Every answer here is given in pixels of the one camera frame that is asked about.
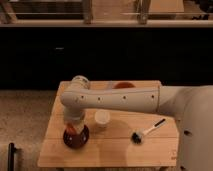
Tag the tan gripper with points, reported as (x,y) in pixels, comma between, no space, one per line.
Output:
(79,126)

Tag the orange apple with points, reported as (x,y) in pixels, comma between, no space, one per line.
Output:
(70,129)

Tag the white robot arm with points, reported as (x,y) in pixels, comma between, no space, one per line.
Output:
(191,106)

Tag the dark purple bowl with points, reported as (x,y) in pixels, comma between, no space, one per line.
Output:
(76,141)

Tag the orange bowl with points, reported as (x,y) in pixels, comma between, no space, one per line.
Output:
(122,85)

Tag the white cup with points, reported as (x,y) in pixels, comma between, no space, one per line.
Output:
(102,118)

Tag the wooden folding table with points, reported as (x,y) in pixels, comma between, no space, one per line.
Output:
(111,146)

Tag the black white dish brush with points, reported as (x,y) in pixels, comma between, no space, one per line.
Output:
(139,136)

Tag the dark long cabinet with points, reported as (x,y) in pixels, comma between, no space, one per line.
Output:
(42,57)

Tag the black post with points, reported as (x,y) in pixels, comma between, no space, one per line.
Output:
(11,153)

